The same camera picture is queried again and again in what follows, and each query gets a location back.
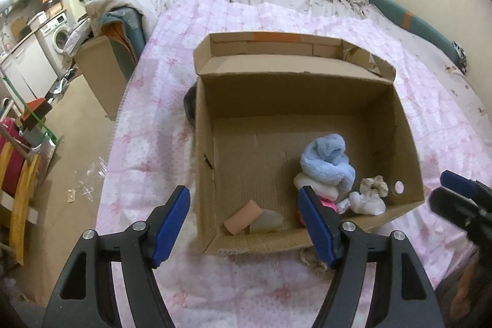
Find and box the brown cardboard box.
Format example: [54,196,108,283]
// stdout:
[192,31,425,256]

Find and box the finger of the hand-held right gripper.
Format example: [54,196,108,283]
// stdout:
[440,170,492,200]
[428,188,492,232]

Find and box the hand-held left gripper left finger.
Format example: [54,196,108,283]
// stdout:
[40,185,192,328]

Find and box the white washing machine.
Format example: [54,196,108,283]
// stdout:
[38,14,74,77]

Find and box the red and yellow stand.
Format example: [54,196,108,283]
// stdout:
[0,118,44,264]

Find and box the blue and orange clothes pile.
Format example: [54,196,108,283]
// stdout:
[101,6,147,72]

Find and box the clear plastic packaging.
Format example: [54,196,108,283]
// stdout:
[67,157,113,203]

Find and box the light blue fluffy towel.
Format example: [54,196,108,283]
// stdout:
[300,134,356,195]

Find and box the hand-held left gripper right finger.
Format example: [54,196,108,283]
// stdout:
[298,185,454,328]

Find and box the peach cylinder sponge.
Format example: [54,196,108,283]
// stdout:
[224,200,264,235]

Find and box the white cloth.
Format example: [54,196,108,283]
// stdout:
[335,191,386,216]

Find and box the green-handled mop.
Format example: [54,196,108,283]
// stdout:
[0,67,58,144]

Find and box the dark grey cloth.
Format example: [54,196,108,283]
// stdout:
[183,85,199,129]

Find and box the teal pillow with orange stripe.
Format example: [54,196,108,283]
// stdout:
[368,0,469,73]

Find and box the beige bedside cabinet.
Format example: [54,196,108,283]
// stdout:
[72,35,130,121]

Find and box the beige lace cloth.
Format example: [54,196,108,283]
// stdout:
[299,248,332,274]

